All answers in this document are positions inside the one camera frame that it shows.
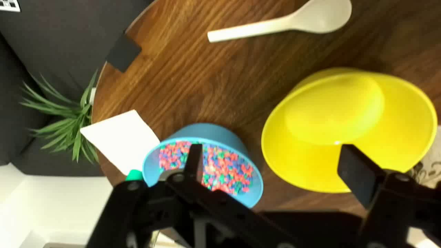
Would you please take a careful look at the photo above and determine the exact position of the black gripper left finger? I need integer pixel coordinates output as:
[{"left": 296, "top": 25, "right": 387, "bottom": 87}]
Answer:
[{"left": 183, "top": 144, "right": 202, "bottom": 182}]

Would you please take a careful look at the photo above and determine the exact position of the green spiky plant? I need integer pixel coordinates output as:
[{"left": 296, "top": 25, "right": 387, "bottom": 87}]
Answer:
[{"left": 20, "top": 72, "right": 98, "bottom": 163}]

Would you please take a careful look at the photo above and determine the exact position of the yellow plastic bowl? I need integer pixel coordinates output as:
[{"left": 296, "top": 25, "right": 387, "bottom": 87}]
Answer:
[{"left": 260, "top": 68, "right": 438, "bottom": 193}]

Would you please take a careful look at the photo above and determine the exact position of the white plastic spoon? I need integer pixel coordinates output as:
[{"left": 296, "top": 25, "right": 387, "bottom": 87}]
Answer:
[{"left": 206, "top": 0, "right": 352, "bottom": 43}]

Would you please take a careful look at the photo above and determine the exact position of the blue bowl of coloured beads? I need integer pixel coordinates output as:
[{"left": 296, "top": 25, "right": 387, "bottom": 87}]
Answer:
[{"left": 142, "top": 123, "right": 263, "bottom": 208}]

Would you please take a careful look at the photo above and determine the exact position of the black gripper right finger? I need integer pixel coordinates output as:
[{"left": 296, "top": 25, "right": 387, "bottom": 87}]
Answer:
[{"left": 337, "top": 145, "right": 386, "bottom": 210}]

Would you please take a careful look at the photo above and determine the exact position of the black table clamp pad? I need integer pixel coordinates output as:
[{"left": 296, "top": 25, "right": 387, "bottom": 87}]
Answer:
[{"left": 106, "top": 33, "right": 142, "bottom": 73}]

